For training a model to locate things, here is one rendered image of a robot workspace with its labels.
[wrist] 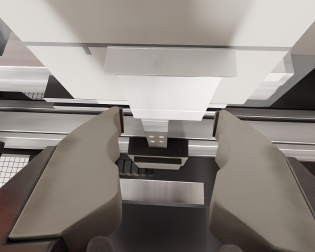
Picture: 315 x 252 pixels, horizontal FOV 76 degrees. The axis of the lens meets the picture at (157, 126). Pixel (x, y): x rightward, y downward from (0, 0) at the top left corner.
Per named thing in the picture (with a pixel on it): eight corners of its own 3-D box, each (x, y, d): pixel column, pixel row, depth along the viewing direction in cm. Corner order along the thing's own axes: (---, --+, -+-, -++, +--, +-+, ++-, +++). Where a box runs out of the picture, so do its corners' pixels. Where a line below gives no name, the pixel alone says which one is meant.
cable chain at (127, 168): (154, 160, 58) (153, 175, 57) (155, 163, 64) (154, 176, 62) (29, 154, 60) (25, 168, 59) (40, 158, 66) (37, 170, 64)
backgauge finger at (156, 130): (201, 108, 26) (202, 146, 24) (183, 150, 51) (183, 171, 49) (110, 105, 27) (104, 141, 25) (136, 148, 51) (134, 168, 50)
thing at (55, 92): (225, 80, 22) (227, 104, 21) (218, 93, 25) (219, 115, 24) (49, 75, 23) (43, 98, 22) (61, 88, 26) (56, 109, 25)
